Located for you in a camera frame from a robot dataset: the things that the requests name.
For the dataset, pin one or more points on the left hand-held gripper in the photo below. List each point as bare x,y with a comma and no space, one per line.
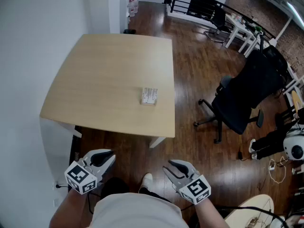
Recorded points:
78,176

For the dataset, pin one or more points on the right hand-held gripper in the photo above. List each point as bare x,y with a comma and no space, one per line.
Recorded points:
196,189

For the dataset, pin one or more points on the person's left forearm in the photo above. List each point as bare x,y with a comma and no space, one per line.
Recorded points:
71,208

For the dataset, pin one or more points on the person's right forearm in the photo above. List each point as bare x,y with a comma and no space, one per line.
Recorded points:
211,215

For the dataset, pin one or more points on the person's black trousers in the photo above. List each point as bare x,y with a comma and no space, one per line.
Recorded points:
115,186

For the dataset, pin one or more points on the person's white shoe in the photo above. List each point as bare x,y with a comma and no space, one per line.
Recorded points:
146,182

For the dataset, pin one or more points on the white table leg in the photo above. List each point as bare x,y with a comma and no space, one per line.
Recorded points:
156,142

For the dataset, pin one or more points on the white table side panel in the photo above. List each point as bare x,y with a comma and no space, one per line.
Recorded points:
61,132

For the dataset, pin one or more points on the person's white shirt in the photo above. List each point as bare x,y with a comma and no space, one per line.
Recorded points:
137,212

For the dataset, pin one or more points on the black power adapter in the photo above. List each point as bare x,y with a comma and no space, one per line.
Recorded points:
240,154

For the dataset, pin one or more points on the round light wooden table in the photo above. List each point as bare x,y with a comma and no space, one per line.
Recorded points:
249,210

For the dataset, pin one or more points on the white power strip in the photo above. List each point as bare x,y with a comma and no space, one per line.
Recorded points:
272,165

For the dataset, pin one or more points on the black mesh office chair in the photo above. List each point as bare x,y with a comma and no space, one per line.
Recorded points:
244,91

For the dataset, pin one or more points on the white round robot head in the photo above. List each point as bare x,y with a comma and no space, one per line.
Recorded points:
294,147

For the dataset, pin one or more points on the small black bin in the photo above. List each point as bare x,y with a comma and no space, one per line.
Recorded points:
129,31

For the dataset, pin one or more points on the yellow oval board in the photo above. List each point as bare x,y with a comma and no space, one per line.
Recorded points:
297,102

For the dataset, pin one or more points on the white square table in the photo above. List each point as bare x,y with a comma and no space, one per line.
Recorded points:
251,43
237,24

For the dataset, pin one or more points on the white narrow cabinet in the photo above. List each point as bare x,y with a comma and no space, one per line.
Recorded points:
124,13

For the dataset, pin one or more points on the black sled base chair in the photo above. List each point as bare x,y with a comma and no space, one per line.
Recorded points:
219,20

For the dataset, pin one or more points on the group of clear water jugs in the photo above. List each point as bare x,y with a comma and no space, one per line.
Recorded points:
133,5

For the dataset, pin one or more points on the small green plant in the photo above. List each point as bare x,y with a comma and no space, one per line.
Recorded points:
258,29

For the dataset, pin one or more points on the black metal railing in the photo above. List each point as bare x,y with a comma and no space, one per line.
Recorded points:
190,1

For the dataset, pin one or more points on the long ceiling light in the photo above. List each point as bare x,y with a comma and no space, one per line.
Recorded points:
295,13

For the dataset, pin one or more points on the white wall socket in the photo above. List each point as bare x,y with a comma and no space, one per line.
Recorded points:
56,185

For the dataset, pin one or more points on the white metal frame rack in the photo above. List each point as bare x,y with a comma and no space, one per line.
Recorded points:
295,84

